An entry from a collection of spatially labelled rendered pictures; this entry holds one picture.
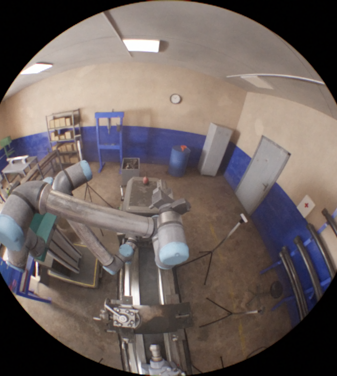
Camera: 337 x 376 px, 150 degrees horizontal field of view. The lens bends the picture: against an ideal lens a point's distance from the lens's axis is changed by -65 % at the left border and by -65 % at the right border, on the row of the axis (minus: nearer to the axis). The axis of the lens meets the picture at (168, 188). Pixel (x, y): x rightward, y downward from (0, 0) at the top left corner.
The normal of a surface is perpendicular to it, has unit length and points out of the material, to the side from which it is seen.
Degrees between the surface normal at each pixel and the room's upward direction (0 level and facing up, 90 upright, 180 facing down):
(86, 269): 0
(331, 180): 90
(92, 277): 0
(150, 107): 90
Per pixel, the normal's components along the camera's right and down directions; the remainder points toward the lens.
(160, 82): 0.11, 0.65
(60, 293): 0.16, -0.76
